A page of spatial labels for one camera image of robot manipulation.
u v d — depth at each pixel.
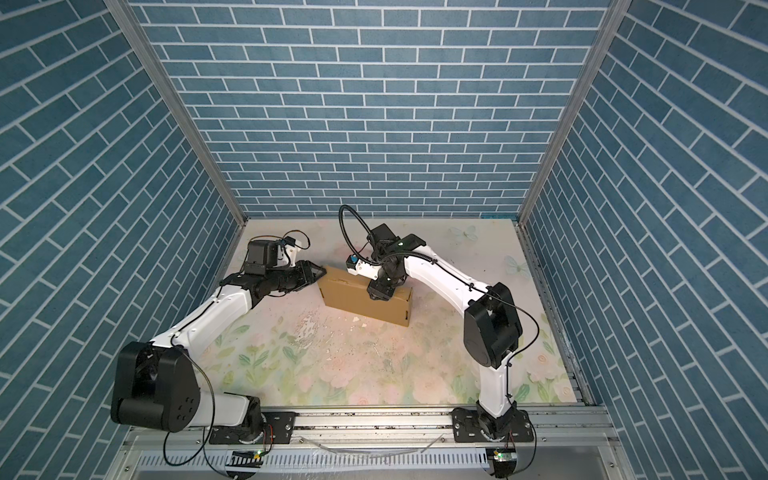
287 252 0.72
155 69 0.79
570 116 0.90
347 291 0.83
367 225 0.69
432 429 0.75
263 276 0.66
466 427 0.74
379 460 0.77
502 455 0.74
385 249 0.68
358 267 0.76
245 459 0.72
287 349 0.87
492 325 0.49
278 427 0.73
